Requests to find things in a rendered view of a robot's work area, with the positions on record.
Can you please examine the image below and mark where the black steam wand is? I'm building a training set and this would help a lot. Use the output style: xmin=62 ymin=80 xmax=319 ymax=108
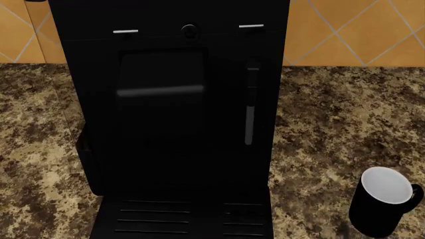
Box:
xmin=244 ymin=58 xmax=262 ymax=146

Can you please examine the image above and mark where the black drip tray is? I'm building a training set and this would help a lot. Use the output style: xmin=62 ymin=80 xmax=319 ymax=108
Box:
xmin=89 ymin=187 xmax=275 ymax=239

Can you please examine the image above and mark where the black coffee machine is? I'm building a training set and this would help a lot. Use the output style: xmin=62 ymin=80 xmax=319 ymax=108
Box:
xmin=47 ymin=0 xmax=290 ymax=239

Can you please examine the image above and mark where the black coffee dispenser spout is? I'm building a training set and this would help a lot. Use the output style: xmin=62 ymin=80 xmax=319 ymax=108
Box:
xmin=116 ymin=48 xmax=207 ymax=100

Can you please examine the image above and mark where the black mug white inside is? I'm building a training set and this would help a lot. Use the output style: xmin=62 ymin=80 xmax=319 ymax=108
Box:
xmin=348 ymin=166 xmax=425 ymax=239

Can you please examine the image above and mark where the round black machine knob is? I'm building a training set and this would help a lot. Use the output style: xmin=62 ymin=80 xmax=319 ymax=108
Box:
xmin=181 ymin=23 xmax=201 ymax=40

